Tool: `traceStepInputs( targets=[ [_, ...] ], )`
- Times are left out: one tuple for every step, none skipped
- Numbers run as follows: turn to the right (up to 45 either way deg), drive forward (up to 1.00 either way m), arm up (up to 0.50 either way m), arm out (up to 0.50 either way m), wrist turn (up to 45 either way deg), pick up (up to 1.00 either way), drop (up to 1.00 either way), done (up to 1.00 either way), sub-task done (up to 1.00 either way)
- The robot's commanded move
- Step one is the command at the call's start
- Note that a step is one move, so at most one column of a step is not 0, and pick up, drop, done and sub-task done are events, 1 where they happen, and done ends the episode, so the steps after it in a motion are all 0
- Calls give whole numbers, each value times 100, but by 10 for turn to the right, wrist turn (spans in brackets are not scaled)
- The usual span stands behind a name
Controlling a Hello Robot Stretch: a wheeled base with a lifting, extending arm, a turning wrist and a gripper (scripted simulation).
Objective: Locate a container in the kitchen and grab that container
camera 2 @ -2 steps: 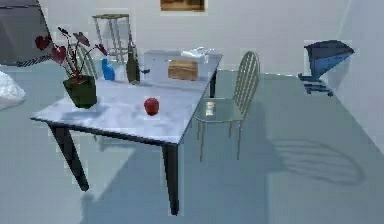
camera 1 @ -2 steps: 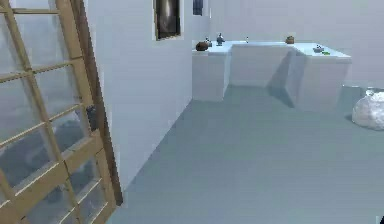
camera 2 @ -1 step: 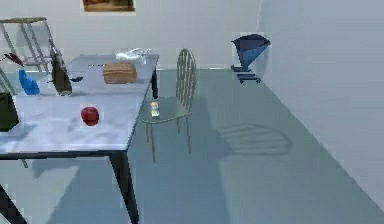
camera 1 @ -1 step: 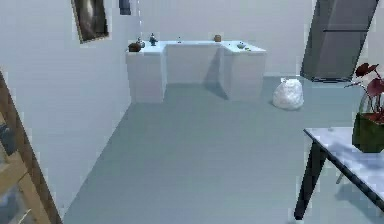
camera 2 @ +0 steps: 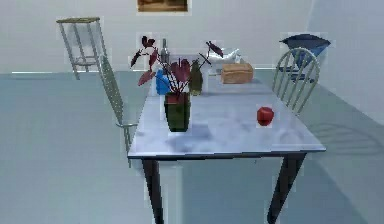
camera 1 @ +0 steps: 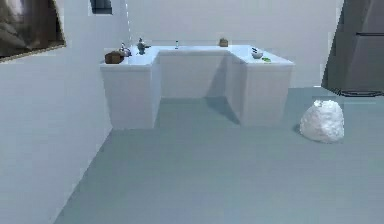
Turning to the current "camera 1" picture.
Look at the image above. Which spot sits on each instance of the dark window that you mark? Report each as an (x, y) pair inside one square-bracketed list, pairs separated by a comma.
[(101, 6)]

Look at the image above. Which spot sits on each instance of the silver kettle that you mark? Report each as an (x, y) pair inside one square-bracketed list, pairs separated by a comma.
[(124, 50)]

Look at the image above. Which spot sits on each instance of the white garbage bag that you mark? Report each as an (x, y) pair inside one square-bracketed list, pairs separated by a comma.
[(322, 122)]

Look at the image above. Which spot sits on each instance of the green lettuce leaf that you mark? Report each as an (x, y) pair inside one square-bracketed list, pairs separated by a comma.
[(266, 59)]

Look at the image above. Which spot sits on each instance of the small clear bottle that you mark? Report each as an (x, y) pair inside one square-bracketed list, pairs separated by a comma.
[(176, 44)]

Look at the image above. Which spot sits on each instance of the white kitchen counter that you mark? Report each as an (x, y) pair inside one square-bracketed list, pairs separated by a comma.
[(196, 78)]

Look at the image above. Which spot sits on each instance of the brown bread loaf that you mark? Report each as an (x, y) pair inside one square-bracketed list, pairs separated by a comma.
[(114, 57)]

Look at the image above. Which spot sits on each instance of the small brown box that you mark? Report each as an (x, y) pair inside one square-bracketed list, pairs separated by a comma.
[(223, 42)]

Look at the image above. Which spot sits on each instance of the grey fridge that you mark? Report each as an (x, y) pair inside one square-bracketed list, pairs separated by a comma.
[(361, 60)]

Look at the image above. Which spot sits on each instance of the brown framed wall picture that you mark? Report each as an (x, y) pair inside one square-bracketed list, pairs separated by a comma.
[(26, 26)]

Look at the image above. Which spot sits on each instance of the dark teal teapot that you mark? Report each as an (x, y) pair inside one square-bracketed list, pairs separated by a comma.
[(141, 46)]

